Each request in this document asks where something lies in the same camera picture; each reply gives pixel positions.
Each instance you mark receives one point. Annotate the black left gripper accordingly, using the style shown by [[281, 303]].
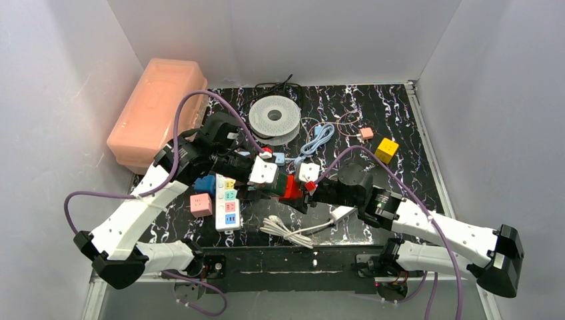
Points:
[[254, 190]]

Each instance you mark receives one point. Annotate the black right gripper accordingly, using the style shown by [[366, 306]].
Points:
[[312, 199]]

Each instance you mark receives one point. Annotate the white small power strip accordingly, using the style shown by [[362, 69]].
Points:
[[341, 213]]

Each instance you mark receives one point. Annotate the blue cube adapter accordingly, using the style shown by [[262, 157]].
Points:
[[206, 184]]

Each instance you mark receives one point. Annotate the white yellow cube adapter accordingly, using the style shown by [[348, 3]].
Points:
[[386, 150]]

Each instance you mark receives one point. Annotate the white colourful power strip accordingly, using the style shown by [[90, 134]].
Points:
[[227, 206]]

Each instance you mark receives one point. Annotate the light blue usb charger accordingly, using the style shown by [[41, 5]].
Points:
[[280, 159]]

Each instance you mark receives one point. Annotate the pink cube adapter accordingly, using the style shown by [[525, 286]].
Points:
[[201, 205]]

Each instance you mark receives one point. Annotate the red cube adapter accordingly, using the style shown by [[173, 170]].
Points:
[[292, 189]]

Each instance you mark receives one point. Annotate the green cube adapter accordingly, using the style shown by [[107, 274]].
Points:
[[277, 188]]

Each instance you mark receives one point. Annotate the white plug with cable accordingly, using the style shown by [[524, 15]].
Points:
[[273, 225]]

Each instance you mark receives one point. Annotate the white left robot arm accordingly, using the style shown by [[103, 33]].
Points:
[[117, 255]]

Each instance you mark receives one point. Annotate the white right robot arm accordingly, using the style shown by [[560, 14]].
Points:
[[491, 257]]

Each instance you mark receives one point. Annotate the small pink usb charger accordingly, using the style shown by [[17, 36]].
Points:
[[365, 134]]

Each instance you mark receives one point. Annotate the white perforated round speaker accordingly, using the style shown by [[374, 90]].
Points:
[[275, 120]]

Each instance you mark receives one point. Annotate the pink translucent storage box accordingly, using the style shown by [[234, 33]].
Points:
[[146, 122]]

